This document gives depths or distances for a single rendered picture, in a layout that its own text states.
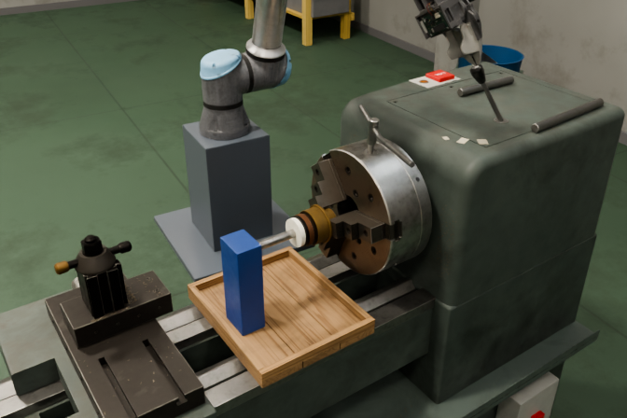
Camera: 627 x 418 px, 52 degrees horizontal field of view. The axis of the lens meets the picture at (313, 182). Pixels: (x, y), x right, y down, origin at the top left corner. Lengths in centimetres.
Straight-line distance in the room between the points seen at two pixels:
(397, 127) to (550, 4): 369
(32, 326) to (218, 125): 73
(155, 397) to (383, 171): 66
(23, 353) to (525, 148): 118
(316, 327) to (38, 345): 60
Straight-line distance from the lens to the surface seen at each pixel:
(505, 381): 194
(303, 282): 163
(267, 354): 144
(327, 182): 150
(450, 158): 147
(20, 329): 156
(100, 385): 131
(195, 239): 206
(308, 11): 652
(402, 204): 143
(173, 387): 130
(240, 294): 140
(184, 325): 158
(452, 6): 131
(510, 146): 152
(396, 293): 165
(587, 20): 499
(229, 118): 185
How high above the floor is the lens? 187
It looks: 29 degrees down
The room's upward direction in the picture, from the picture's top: straight up
